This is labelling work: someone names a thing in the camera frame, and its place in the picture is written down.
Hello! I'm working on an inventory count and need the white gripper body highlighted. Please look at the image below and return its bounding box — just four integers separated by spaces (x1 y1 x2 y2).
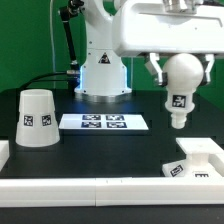
112 0 224 57

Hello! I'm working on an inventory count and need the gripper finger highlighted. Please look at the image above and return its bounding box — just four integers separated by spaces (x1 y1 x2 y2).
145 53 167 87
199 54 215 85

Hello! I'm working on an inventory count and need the white lamp bulb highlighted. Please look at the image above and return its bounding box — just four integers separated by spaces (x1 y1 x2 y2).
163 53 204 129

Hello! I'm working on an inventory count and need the white lamp base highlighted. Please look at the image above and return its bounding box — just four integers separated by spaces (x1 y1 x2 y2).
162 137 224 178

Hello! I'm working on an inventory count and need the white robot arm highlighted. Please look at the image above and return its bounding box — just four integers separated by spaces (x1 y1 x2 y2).
75 0 224 101

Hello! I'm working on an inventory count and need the white lamp shade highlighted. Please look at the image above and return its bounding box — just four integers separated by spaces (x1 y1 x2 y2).
16 89 60 147

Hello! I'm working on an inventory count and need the white marker plate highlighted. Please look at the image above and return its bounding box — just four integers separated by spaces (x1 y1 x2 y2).
59 114 148 130

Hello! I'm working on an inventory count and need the black camera stand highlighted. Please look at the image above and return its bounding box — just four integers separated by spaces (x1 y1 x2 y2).
59 0 84 75

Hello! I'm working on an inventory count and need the grey hanging cable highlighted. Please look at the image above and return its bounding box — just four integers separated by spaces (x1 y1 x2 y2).
49 0 56 73

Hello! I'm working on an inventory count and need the black cable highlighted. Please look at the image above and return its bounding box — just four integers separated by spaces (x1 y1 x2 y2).
20 70 81 91

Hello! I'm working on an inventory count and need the white right rail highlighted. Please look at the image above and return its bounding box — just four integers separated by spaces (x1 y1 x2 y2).
209 154 224 177

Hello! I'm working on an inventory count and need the white rail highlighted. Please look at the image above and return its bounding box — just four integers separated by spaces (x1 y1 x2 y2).
0 178 224 208
209 154 224 177
0 140 9 171

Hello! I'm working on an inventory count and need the white front rail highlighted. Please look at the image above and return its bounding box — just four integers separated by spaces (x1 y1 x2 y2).
0 178 224 208

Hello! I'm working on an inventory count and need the white left rail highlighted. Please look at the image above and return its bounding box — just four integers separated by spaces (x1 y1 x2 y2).
0 140 9 171

